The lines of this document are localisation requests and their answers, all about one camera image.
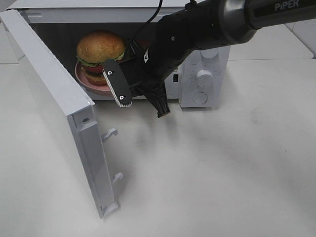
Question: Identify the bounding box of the pink round plate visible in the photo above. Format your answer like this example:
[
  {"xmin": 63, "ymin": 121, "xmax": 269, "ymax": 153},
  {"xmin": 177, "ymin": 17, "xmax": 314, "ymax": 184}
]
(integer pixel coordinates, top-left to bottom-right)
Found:
[{"xmin": 75, "ymin": 61, "xmax": 113, "ymax": 97}]

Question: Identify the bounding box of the burger with lettuce and tomato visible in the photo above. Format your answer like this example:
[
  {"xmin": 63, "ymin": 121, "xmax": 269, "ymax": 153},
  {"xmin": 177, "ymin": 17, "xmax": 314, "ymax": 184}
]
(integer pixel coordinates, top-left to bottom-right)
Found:
[{"xmin": 77, "ymin": 30, "xmax": 125, "ymax": 85}]

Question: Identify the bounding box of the white microwave door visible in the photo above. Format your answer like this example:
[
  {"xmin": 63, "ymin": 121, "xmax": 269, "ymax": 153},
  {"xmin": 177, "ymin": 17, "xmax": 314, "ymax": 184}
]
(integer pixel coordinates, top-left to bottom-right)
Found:
[{"xmin": 0, "ymin": 10, "xmax": 123, "ymax": 218}]

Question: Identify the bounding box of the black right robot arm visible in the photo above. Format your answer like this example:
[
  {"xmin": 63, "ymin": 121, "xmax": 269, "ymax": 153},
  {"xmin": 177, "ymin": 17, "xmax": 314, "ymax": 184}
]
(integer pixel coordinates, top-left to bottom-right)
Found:
[{"xmin": 115, "ymin": 0, "xmax": 316, "ymax": 117}]

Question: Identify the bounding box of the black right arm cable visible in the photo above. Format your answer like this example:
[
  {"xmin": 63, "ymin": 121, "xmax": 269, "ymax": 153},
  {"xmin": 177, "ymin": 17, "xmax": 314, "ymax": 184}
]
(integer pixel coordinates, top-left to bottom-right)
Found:
[{"xmin": 133, "ymin": 0, "xmax": 163, "ymax": 42}]

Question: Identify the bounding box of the round white door button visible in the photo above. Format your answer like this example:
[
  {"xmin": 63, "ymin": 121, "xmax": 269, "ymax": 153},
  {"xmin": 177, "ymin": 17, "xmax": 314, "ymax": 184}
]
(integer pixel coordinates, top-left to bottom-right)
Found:
[{"xmin": 193, "ymin": 92, "xmax": 208, "ymax": 105}]

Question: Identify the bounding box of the upper white power knob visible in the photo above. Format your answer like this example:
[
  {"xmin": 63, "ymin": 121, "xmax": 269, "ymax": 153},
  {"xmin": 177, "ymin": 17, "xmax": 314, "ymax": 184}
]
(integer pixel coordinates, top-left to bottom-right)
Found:
[{"xmin": 200, "ymin": 48, "xmax": 219, "ymax": 59}]

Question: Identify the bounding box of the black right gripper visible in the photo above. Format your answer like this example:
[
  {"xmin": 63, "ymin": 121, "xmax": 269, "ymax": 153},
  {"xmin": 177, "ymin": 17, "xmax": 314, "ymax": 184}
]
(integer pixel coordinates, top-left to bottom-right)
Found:
[{"xmin": 120, "ymin": 37, "xmax": 170, "ymax": 118}]

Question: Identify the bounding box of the white microwave oven body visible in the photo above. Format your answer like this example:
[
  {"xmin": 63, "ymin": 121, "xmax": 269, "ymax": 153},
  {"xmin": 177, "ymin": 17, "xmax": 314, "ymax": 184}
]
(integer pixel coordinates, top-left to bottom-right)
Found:
[{"xmin": 0, "ymin": 0, "xmax": 230, "ymax": 108}]

